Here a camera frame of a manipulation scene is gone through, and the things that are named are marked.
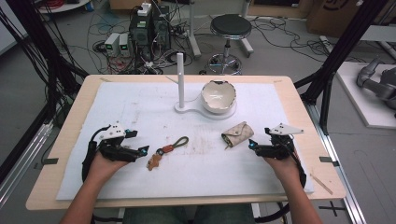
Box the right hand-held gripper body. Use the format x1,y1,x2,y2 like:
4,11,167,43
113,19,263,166
258,122,304,161

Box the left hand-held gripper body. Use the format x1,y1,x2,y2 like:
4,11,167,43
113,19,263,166
96,122,138,163

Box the beige patterned key pouch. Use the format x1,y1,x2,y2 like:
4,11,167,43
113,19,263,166
220,120,255,150

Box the keychain with brown bear pendant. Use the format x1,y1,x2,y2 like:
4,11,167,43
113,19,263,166
146,135,191,172

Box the person's left hand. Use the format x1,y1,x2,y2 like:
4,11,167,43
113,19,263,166
87,151,129,185

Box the person's right hand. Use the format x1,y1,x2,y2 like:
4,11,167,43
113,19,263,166
263,155,302,188

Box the black tape strip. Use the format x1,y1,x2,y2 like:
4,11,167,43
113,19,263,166
33,157,60,171
318,156,341,168

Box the white foam mat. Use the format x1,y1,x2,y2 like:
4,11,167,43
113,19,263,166
55,80,315,202

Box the white shell-shaped bowl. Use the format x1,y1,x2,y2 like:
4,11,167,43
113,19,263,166
201,79,238,115

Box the thin wooden stick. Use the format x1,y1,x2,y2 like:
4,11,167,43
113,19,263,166
310,173,333,196

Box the person's legs in jeans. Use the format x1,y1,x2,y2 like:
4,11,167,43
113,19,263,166
122,203,257,224

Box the white platform board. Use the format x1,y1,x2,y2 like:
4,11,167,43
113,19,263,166
335,61,396,130

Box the white power supply box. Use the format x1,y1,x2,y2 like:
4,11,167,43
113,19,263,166
119,33,132,57
104,32,121,57

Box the white metal table leg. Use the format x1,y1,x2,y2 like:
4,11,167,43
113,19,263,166
186,0,203,61
238,0,255,59

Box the black tape cross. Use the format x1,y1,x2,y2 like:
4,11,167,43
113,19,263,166
318,201,347,217

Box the black computer tower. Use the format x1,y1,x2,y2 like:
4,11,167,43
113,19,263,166
151,4,172,51
128,10,155,62

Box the black round stool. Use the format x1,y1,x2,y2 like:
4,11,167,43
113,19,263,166
206,13,253,77

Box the brown cardboard box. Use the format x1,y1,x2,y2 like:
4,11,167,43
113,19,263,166
305,0,369,39

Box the white power adapter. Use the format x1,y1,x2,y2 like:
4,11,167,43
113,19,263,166
136,2,153,18

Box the round white table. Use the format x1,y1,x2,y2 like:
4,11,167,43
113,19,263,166
36,0,92,15

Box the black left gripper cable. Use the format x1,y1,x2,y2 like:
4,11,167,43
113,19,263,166
81,124,112,183

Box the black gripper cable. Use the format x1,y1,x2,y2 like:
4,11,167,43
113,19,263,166
81,124,112,183
254,135,308,224

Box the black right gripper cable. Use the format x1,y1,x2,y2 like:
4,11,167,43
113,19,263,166
254,135,308,224

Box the aluminium rail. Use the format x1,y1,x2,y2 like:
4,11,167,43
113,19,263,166
0,120,54,207
303,102,369,224

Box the tangle of floor cables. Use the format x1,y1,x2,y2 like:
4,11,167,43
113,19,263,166
86,6,194,76

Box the white post stand with base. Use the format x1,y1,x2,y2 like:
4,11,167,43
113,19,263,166
174,51,238,121

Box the black metal frame strut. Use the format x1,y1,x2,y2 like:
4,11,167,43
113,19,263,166
293,0,390,135

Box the black floor cables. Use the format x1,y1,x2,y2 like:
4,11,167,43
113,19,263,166
250,14,369,63

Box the black frame with cable bundle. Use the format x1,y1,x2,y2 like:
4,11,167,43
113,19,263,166
0,0,90,185

